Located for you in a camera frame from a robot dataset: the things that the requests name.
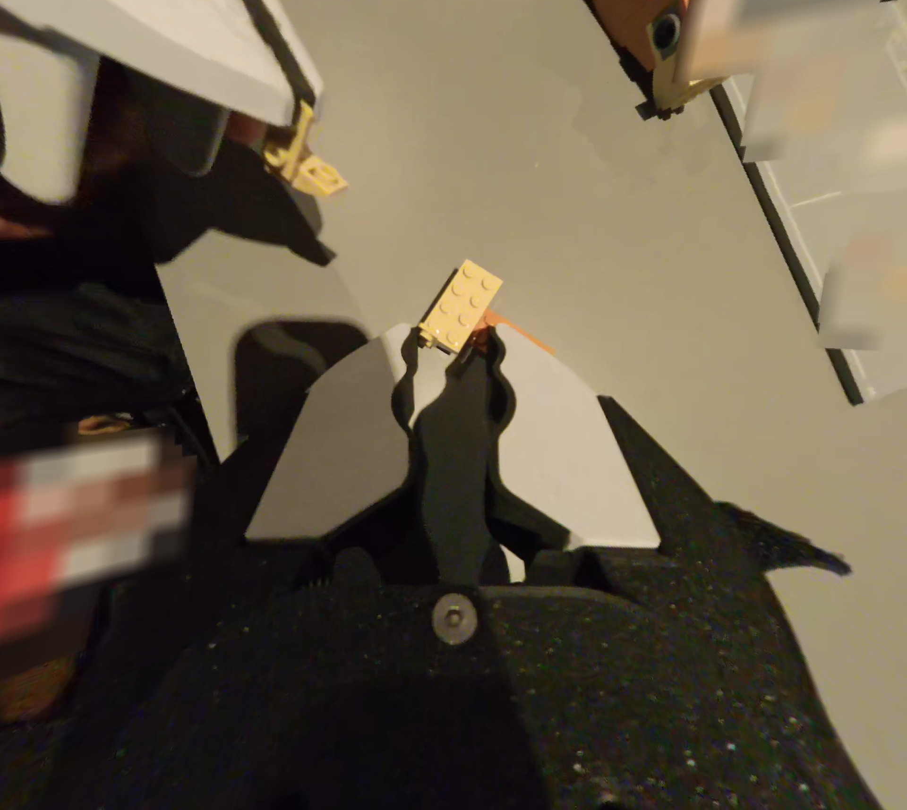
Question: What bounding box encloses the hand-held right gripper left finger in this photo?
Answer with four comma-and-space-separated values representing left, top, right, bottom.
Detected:
246, 326, 419, 545

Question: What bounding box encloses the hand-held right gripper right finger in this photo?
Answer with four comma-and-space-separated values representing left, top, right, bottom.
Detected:
489, 323, 663, 553

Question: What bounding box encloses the small yellow brick assembly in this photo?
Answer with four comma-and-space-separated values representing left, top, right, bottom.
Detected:
263, 102, 350, 199

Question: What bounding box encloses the long orange toy brick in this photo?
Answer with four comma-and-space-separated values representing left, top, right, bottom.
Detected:
482, 313, 562, 360

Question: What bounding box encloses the yellow toy brick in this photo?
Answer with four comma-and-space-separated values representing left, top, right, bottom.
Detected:
420, 258, 505, 356

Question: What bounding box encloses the grey desk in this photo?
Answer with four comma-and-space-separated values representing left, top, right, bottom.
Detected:
156, 0, 907, 810

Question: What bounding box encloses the person's left hand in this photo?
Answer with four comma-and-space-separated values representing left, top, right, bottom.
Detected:
90, 78, 188, 226

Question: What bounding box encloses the grey instruction booklet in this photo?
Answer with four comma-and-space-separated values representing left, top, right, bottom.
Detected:
706, 0, 907, 409

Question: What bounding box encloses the tan studded toy brick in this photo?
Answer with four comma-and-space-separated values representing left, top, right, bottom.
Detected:
650, 45, 717, 114

